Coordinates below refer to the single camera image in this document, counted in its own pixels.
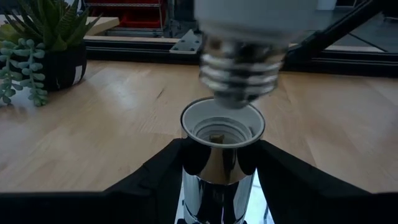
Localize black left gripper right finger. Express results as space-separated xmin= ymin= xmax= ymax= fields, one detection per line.
xmin=256 ymin=139 xmax=383 ymax=224

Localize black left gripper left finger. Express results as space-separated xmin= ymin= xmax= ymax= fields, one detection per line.
xmin=93 ymin=138 xmax=190 ymax=224

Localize chrome lamp socket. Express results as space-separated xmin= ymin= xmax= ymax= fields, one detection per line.
xmin=179 ymin=96 xmax=267 ymax=224

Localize white lightbulb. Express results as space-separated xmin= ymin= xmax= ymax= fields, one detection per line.
xmin=193 ymin=0 xmax=320 ymax=110

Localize grey metal mounting plate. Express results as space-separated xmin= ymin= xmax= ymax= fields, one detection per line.
xmin=169 ymin=29 xmax=203 ymax=55

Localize red storage bin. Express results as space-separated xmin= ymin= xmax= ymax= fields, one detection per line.
xmin=119 ymin=6 xmax=162 ymax=29

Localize light wooden desk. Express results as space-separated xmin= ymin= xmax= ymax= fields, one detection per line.
xmin=83 ymin=16 xmax=121 ymax=37

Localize metal storage shelf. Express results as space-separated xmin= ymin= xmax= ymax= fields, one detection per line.
xmin=83 ymin=0 xmax=165 ymax=38

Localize potted green succulent plant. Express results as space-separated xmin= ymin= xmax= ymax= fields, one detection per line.
xmin=0 ymin=0 xmax=103 ymax=108

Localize black aluminium frame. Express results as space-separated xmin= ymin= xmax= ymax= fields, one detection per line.
xmin=83 ymin=0 xmax=398 ymax=78

